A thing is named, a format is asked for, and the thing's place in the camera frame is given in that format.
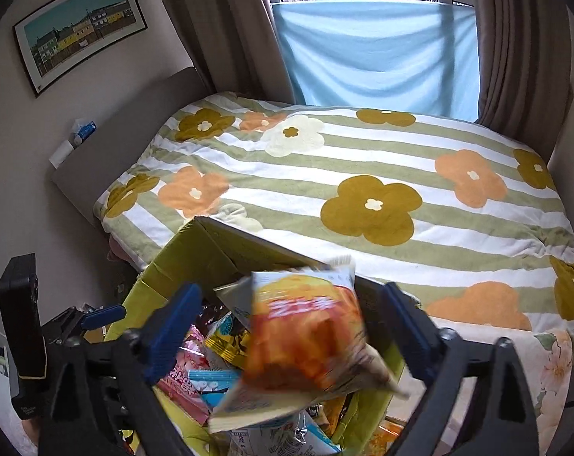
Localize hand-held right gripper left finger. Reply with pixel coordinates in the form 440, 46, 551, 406
40, 282, 205, 456

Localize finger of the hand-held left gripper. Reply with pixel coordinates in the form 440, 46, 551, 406
40, 305, 127, 350

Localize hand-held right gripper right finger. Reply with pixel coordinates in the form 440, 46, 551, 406
381, 282, 541, 456

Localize green cardboard box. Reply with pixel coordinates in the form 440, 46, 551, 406
104, 216, 423, 456

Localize cream and orange snack packet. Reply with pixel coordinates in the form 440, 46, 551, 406
208, 266, 412, 434

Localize silver printed snack packet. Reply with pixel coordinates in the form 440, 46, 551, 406
229, 424, 308, 456

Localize pink strawberry snack packet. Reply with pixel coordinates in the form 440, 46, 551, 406
155, 325, 212, 427

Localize gold snack packet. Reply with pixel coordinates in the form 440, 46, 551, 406
204, 313, 251, 367

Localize blue and white snack packet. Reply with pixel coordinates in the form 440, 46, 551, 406
187, 367, 241, 396

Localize cream floral bed sheet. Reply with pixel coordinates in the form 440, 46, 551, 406
420, 327, 574, 443

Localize striped flower blanket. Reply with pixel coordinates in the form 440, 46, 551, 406
93, 91, 574, 334

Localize blue and white bottle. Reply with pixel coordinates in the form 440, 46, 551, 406
68, 119, 98, 146

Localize grey headboard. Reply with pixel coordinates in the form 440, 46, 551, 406
48, 66, 217, 230

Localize light blue cloth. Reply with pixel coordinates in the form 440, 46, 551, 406
271, 0, 481, 123

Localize framed house picture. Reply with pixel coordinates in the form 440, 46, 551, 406
12, 0, 148, 99

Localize brown curtain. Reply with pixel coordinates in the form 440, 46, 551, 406
144, 0, 308, 106
471, 0, 574, 163

